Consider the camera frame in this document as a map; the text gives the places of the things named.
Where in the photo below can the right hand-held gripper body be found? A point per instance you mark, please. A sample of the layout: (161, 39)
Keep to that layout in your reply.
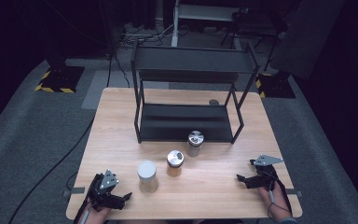
(265, 174)

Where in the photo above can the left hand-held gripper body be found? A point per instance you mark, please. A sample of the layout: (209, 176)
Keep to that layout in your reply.
(104, 188)

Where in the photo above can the silver-lid jar pale spice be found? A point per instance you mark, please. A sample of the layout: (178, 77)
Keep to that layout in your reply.
(195, 138)

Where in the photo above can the black metal two-tier rack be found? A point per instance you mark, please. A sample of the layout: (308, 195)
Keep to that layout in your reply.
(186, 123)

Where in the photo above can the person's left hand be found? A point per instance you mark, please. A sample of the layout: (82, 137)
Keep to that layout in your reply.
(98, 215)

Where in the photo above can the grey tape tab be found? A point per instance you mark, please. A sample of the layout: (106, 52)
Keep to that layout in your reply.
(294, 193)
(73, 191)

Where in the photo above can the white-lid glass jar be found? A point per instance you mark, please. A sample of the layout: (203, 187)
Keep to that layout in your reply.
(147, 171)

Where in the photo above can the small grey round disc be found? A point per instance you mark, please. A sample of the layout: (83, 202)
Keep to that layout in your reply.
(213, 102)

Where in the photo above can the dark grey panel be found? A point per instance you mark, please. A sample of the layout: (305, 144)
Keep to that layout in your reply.
(307, 37)

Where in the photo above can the black metal stand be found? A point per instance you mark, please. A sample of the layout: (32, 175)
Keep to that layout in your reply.
(256, 28)

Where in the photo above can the white metal stand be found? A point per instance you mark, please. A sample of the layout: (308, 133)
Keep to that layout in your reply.
(199, 12)

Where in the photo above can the yellow-black striped base plate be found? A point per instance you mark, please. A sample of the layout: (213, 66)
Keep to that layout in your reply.
(275, 85)
(60, 79)

